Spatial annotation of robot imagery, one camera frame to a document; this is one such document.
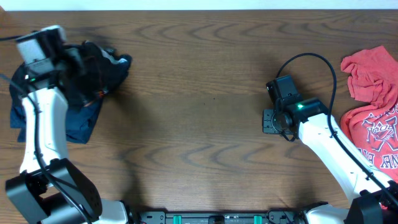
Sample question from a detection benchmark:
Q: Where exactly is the red printed t-shirt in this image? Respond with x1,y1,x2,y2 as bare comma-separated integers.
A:
340,45,397,181

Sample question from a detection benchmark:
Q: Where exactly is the folded black shirt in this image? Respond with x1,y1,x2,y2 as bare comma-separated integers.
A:
9,63,29,106

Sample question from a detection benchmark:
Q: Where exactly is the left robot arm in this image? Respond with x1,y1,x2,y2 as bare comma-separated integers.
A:
5,25,134,223

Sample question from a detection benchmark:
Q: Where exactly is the black printed cycling jersey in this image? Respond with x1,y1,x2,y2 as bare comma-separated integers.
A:
68,41,132,109

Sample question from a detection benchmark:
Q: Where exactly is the folded navy blue shirt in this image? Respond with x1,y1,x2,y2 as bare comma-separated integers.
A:
10,93,103,144

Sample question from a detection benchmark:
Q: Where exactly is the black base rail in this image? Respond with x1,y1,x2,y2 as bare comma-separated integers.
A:
126,205,309,224

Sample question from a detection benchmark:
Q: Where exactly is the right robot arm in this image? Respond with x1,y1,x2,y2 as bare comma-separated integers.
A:
262,76,397,223

